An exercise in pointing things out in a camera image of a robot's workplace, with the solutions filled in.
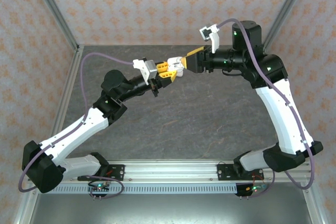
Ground white earbud charging case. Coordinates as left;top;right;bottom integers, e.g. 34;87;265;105
167;56;185;77

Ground aluminium corner post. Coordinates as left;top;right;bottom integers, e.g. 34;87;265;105
27;0;81;51
262;0;313;51

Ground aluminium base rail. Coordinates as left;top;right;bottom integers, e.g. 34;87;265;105
64;159;309;186

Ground small circuit board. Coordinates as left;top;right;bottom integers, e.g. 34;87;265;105
245;185;267;193
90;184;111;193

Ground aluminium side floor rail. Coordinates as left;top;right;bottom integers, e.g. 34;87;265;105
261;45;325;224
13;45;85;224

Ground grey metal panel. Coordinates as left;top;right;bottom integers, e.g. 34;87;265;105
28;192;316;224

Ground thin purple base cable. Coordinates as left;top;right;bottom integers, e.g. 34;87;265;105
87;176;125;200
236;173;275;199

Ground slotted grey cable duct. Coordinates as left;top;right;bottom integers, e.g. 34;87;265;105
56;183;238;195

